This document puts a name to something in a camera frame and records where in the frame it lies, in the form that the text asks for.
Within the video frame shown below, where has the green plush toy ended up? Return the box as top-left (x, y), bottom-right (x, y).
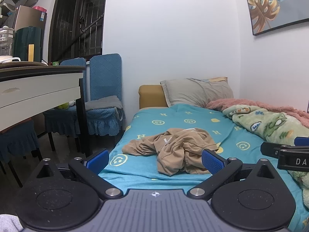
top-left (54, 101), bottom-right (76, 111)

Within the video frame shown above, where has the framed gold leaf wall picture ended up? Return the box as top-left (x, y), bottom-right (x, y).
top-left (241, 0), bottom-right (309, 37)

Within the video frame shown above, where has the teal smiley bed sheet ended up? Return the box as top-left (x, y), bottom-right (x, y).
top-left (98, 103), bottom-right (309, 232)

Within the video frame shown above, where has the tan bed headboard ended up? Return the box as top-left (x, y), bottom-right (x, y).
top-left (138, 84), bottom-right (169, 109)

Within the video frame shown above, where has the grey folded cloth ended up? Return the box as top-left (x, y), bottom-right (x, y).
top-left (83, 95), bottom-right (124, 122)

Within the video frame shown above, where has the tan t-shirt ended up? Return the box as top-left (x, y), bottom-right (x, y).
top-left (122, 127), bottom-right (219, 176)

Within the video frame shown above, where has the grey pillow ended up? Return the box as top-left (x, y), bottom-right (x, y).
top-left (160, 78), bottom-right (234, 108)

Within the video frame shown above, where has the white table with black legs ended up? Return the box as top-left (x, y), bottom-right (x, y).
top-left (0, 61), bottom-right (93, 158)

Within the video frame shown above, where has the dark door with grille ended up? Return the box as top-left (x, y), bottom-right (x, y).
top-left (48, 0), bottom-right (109, 65)

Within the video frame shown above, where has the green cartoon printed blanket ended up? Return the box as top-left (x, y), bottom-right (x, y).
top-left (222, 104), bottom-right (309, 197)

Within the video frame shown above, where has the dark green covered cylinder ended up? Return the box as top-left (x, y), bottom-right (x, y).
top-left (13, 26), bottom-right (44, 62)

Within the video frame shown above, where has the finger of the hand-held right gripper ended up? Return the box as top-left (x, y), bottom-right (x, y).
top-left (260, 141), bottom-right (293, 160)
top-left (294, 137), bottom-right (309, 147)

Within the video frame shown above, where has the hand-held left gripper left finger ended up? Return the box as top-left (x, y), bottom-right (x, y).
top-left (34, 148), bottom-right (124, 199)

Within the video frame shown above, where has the white appliance base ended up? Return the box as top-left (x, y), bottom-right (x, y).
top-left (0, 56), bottom-right (21, 63)

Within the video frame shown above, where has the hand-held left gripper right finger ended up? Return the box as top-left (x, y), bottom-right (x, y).
top-left (187, 148), bottom-right (278, 200)

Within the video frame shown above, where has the silver refrigerator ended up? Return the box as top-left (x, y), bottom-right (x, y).
top-left (4, 5), bottom-right (48, 32)

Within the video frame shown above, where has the pink fluffy blanket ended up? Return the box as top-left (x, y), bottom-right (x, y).
top-left (205, 98), bottom-right (309, 128)

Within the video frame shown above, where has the clear glass jar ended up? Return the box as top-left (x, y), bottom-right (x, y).
top-left (0, 26), bottom-right (17, 57)

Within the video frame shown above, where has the person's leg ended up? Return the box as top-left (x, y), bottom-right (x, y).
top-left (0, 213), bottom-right (24, 232)

